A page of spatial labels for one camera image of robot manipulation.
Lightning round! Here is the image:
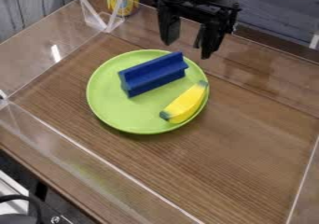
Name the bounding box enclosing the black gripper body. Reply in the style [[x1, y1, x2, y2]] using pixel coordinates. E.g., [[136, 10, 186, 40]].
[[156, 0, 243, 35]]

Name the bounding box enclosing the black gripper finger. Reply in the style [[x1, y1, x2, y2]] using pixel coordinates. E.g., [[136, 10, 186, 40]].
[[159, 4, 180, 46], [194, 21, 224, 60]]

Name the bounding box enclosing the yellow toy banana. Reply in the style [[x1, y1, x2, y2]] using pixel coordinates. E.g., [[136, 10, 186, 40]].
[[159, 80, 208, 124]]

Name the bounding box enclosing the blue plastic block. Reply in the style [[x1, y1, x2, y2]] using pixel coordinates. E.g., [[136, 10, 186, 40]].
[[119, 52, 188, 98]]

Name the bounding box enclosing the clear acrylic corner bracket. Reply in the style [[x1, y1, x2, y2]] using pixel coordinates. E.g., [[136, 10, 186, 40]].
[[80, 0, 124, 34]]

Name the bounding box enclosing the clear acrylic tray wall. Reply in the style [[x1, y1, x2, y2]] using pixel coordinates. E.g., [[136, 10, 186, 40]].
[[0, 0, 319, 224]]

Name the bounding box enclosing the black cable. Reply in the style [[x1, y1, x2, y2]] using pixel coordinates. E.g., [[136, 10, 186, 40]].
[[0, 194, 46, 224]]

